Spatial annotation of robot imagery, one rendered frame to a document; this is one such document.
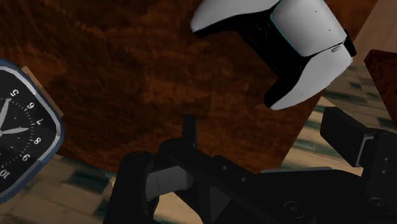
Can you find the blue-framed black alarm clock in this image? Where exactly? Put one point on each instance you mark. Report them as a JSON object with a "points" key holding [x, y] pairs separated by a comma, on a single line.
{"points": [[21, 142]]}

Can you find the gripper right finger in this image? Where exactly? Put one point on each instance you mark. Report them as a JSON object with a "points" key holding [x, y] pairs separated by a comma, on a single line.
{"points": [[344, 136]]}

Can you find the brown wooden furniture piece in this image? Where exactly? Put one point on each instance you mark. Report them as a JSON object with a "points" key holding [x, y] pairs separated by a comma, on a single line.
{"points": [[384, 77]]}

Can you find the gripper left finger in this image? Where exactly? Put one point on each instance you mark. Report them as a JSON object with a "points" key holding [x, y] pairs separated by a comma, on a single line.
{"points": [[186, 161]]}

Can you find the white and black game controller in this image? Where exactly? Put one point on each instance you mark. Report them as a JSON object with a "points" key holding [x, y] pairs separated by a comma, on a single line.
{"points": [[305, 29]]}

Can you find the brown wooden table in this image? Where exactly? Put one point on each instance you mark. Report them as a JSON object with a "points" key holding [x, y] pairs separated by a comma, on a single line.
{"points": [[124, 77]]}

